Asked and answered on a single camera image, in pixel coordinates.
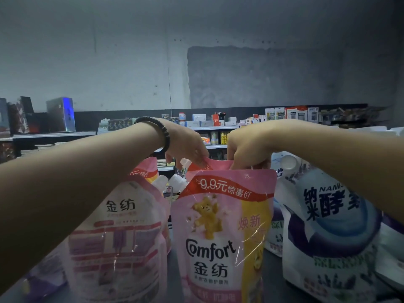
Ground white lavender detergent pouches group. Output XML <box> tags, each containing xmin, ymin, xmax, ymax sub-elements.
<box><xmin>264</xmin><ymin>126</ymin><xmax>404</xmax><ymax>258</ymax></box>

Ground dark beaded bracelet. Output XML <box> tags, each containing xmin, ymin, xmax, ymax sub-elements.
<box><xmin>134</xmin><ymin>116</ymin><xmax>172</xmax><ymax>155</ymax></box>

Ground dark background shelf unit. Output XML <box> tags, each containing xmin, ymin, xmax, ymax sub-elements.
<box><xmin>0</xmin><ymin>103</ymin><xmax>392</xmax><ymax>181</ymax></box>

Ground row of boxed goods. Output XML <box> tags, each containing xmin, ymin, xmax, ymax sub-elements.
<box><xmin>0</xmin><ymin>96</ymin><xmax>77</xmax><ymax>138</ymax></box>

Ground row of small bottles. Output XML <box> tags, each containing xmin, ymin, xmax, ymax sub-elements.
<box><xmin>199</xmin><ymin>130</ymin><xmax>229</xmax><ymax>146</ymax></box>

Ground grey metal shelf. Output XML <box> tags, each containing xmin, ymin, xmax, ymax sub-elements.
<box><xmin>38</xmin><ymin>246</ymin><xmax>304</xmax><ymax>303</ymax></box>

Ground person's left forearm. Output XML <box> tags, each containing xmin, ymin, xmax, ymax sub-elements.
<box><xmin>0</xmin><ymin>122</ymin><xmax>167</xmax><ymax>294</ymax></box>

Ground person's right forearm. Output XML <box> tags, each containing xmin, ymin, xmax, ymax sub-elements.
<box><xmin>271</xmin><ymin>118</ymin><xmax>404</xmax><ymax>225</ymax></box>

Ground row of small toiletry boxes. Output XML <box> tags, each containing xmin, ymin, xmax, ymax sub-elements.
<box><xmin>98</xmin><ymin>105</ymin><xmax>323</xmax><ymax>131</ymax></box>

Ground person's left hand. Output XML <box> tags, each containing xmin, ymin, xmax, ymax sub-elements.
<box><xmin>161</xmin><ymin>120</ymin><xmax>210</xmax><ymax>171</ymax></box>

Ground purple softener pouch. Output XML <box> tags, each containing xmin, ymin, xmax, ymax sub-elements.
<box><xmin>19</xmin><ymin>246</ymin><xmax>68</xmax><ymax>302</ymax></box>

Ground person's right hand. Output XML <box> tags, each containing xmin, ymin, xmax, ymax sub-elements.
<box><xmin>225</xmin><ymin>120</ymin><xmax>279</xmax><ymax>170</ymax></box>

